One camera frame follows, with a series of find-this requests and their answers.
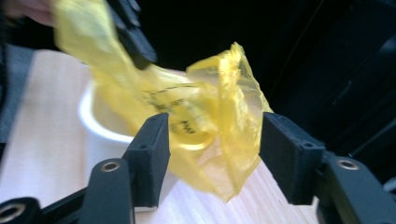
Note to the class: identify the white plastic bin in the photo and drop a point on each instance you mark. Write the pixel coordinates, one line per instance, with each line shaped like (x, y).
(99, 149)

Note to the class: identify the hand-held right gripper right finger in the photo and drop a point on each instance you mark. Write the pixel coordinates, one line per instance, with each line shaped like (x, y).
(289, 155)

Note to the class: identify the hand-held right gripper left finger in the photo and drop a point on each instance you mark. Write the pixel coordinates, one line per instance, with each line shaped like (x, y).
(149, 161)

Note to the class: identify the yellow plastic bag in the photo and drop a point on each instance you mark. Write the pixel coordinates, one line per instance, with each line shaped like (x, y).
(218, 109)

